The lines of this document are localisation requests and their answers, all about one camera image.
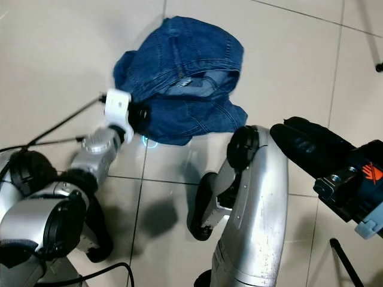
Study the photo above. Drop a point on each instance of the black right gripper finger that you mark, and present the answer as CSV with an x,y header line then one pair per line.
x,y
326,140
305,155

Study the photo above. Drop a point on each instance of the black rack base frame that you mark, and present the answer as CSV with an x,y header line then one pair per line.
x,y
346,263

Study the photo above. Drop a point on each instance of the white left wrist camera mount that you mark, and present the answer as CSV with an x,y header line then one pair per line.
x,y
116,110

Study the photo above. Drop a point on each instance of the blue denim jeans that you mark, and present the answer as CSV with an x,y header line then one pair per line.
x,y
179,66

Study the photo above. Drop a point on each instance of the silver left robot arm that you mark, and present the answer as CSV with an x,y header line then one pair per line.
x,y
102,155

